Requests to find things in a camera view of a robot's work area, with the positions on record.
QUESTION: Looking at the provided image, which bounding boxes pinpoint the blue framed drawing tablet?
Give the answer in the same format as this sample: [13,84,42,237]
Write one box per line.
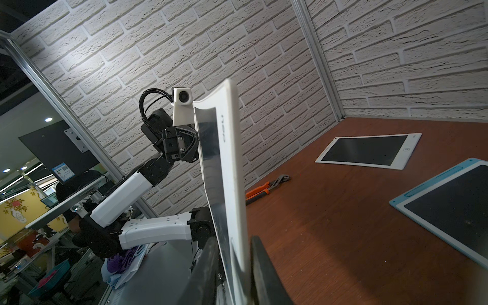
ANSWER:
[390,158,487,268]

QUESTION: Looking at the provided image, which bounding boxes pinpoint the large white drawing tablet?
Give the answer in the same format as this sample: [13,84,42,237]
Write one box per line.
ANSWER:
[193,79,252,304]

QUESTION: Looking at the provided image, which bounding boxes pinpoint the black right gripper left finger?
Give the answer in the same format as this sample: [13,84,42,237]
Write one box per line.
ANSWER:
[177,237,220,305]

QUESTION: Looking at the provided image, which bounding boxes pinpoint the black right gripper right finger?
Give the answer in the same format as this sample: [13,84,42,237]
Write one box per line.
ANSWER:
[250,236,294,304]

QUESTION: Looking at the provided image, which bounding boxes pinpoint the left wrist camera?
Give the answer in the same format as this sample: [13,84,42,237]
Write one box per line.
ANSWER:
[172,87,194,127]

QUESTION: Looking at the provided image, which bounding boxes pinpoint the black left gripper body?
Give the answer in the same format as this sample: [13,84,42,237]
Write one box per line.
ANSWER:
[162,125,200,163]

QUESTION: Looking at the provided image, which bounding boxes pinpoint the black monitor screen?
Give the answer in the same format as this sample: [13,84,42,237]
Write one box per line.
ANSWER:
[19,120,99,184]

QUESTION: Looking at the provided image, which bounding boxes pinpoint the orange handled pliers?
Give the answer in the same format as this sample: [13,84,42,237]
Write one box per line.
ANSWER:
[245,175,291,205]

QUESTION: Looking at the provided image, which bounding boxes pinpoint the left aluminium corner post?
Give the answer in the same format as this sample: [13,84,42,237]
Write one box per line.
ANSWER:
[291,0,346,122]

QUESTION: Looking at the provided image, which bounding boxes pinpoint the small white drawing tablet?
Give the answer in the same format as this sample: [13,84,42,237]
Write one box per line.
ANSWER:
[315,133,422,170]

